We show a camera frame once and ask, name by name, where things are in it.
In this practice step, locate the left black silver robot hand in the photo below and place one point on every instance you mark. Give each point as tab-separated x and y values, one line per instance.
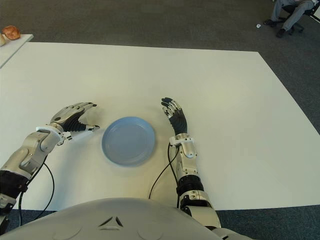
67	116

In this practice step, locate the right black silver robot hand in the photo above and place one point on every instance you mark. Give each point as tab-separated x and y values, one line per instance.
178	120

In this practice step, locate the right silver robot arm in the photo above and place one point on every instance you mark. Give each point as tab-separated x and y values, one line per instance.
190	170

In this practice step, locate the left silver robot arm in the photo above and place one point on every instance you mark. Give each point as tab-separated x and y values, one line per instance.
32	147

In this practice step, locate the blue round plate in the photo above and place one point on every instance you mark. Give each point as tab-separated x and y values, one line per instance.
128	142

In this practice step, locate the reddish brown bread roll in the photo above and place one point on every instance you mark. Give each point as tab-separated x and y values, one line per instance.
11	32

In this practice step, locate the grey robot torso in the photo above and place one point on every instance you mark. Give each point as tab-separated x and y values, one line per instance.
140	220

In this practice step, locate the seated person in grey trousers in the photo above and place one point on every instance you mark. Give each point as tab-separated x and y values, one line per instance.
291	15

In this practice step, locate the black office chair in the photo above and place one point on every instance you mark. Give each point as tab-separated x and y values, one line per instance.
303	11

